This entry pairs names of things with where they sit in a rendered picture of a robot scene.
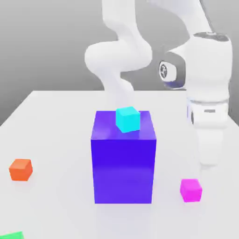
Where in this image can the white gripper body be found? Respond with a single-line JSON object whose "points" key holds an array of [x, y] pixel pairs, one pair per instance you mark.
{"points": [[210, 145]]}

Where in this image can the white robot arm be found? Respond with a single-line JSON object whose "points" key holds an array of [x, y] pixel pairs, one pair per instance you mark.
{"points": [[119, 56]]}

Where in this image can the small magenta cube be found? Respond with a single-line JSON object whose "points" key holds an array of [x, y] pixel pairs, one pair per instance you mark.
{"points": [[190, 190]]}

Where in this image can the small cyan cube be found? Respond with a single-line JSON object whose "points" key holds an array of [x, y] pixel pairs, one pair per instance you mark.
{"points": [[127, 120]]}

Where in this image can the small orange cube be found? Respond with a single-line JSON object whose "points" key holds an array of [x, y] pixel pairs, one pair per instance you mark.
{"points": [[20, 170]]}

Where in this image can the small green cube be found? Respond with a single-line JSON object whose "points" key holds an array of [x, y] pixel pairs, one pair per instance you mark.
{"points": [[12, 235]]}

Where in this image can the large purple box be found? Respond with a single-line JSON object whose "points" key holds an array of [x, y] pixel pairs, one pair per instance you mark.
{"points": [[123, 168]]}

